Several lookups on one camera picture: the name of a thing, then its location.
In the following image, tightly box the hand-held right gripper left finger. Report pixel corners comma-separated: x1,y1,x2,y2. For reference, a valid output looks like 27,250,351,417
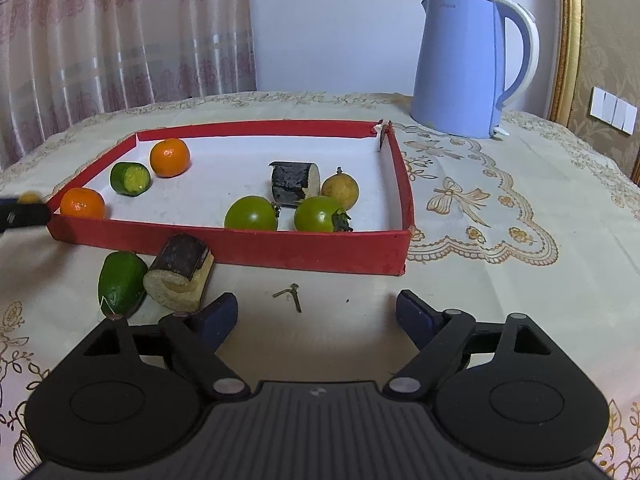
82,292,252,402

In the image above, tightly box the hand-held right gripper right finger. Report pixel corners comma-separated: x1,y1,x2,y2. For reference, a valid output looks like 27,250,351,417
382,289,553,403

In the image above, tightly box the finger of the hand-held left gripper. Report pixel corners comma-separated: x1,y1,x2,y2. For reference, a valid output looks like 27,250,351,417
0,199,52,233

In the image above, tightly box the orange mandarin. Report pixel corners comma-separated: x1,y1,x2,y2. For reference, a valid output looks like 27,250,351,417
149,138,191,178
60,187,107,220

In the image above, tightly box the red shallow cardboard box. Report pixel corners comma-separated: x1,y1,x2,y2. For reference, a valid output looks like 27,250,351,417
46,119,416,277

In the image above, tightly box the green tomato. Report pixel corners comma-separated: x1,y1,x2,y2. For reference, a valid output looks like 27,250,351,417
293,196,354,233
223,195,281,232

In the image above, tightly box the short green cucumber piece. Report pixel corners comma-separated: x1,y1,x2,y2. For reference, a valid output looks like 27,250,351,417
109,161,152,197

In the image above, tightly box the dark purple sugarcane piece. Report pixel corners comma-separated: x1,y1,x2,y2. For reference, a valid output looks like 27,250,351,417
269,161,321,208
143,232,216,312

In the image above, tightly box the small dry twig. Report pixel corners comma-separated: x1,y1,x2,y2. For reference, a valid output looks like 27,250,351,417
272,283,303,314

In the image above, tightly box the green cucumber end piece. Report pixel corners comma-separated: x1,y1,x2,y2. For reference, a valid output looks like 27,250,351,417
97,251,149,320

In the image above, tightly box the pink patterned curtain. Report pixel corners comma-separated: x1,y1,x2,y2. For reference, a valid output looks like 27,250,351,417
0,0,258,171

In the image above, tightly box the light blue electric kettle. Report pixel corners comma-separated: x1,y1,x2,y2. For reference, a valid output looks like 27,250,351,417
410,0,541,140

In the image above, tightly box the white wall switch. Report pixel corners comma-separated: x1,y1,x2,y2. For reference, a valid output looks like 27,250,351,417
589,86,638,136

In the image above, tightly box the gold wall frame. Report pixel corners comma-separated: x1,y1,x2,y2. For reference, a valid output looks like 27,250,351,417
545,0,640,186

